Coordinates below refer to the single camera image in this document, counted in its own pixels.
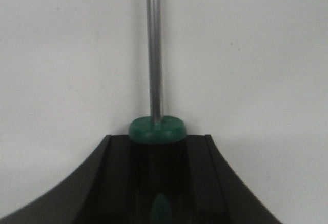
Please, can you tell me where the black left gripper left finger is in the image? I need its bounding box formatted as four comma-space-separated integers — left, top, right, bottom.
1, 135, 133, 223

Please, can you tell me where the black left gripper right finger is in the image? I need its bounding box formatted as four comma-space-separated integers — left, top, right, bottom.
184, 134, 328, 224

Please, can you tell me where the green-black screwdriver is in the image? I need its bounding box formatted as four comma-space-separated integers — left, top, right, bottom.
129, 0, 187, 223

